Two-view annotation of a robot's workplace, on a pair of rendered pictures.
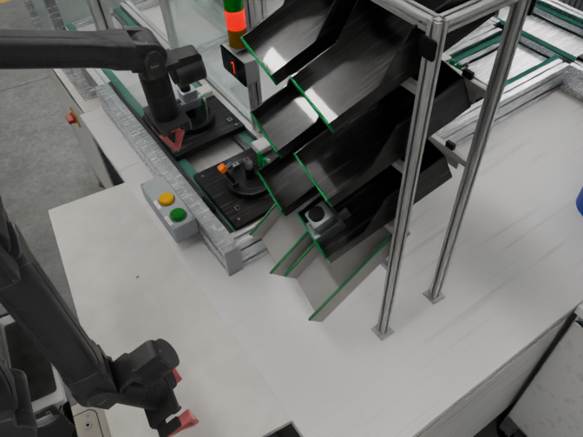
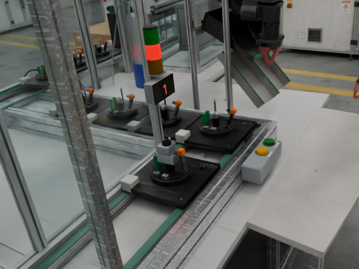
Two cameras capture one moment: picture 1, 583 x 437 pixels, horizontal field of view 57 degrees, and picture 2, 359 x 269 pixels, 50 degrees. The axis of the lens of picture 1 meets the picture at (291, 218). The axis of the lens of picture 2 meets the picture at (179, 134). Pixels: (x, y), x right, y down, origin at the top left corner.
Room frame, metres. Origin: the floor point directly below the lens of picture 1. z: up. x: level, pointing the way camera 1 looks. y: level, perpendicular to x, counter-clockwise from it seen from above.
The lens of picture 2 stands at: (1.71, 1.28, 1.66)
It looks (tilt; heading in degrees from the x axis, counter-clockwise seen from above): 27 degrees down; 247
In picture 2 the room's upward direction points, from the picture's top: 7 degrees counter-clockwise
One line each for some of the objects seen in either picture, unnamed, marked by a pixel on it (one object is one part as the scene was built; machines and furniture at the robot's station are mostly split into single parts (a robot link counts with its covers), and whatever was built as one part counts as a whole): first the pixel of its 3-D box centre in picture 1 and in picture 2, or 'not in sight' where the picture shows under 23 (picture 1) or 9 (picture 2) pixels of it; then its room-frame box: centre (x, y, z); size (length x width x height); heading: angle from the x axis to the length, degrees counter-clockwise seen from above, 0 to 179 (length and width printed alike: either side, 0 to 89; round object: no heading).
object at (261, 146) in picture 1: (249, 169); (216, 120); (1.05, 0.11, 1.01); 0.24 x 0.24 x 0.13; 32
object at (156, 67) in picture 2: (237, 35); (155, 65); (1.27, 0.11, 1.28); 0.05 x 0.05 x 0.05
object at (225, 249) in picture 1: (160, 165); (223, 188); (1.20, 0.39, 0.91); 0.89 x 0.06 x 0.11; 32
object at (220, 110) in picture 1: (193, 122); (171, 176); (1.34, 0.29, 0.96); 0.24 x 0.24 x 0.02; 32
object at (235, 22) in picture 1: (235, 17); (153, 50); (1.27, 0.11, 1.33); 0.05 x 0.05 x 0.05
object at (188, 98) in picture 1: (190, 94); (165, 150); (1.35, 0.28, 1.06); 0.08 x 0.04 x 0.07; 122
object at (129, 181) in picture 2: (205, 94); (130, 183); (1.47, 0.26, 0.97); 0.05 x 0.05 x 0.04; 32
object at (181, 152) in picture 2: not in sight; (180, 159); (1.32, 0.33, 1.04); 0.04 x 0.02 x 0.08; 122
